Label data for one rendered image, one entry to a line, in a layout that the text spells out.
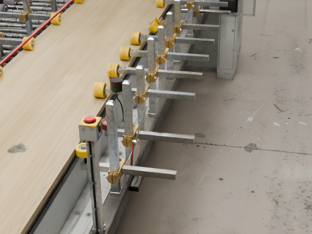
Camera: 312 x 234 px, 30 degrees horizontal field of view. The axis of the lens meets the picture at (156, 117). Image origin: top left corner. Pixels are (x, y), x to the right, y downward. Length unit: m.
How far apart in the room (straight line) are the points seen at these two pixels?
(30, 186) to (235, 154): 2.14
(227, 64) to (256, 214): 1.97
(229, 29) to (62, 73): 2.18
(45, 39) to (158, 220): 1.36
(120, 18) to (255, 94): 1.52
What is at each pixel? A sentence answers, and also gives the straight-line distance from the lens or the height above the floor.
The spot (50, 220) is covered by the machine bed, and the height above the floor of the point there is 0.74.
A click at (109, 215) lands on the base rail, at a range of 2.53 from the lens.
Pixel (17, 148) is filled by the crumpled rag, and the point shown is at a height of 0.91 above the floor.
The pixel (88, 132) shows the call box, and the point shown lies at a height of 1.19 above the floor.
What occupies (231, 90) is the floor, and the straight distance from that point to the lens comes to 5.16.
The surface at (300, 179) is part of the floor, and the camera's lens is 4.05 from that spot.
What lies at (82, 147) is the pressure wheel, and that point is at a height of 0.91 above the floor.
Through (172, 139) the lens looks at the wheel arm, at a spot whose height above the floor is 0.84.
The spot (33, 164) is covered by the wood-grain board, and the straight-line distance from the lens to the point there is 2.54.
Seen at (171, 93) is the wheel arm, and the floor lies 0.96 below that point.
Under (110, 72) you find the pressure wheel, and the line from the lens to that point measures 3.21.
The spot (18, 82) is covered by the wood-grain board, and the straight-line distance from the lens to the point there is 3.29.
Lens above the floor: 2.26
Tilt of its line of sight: 29 degrees down
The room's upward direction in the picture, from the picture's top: 1 degrees counter-clockwise
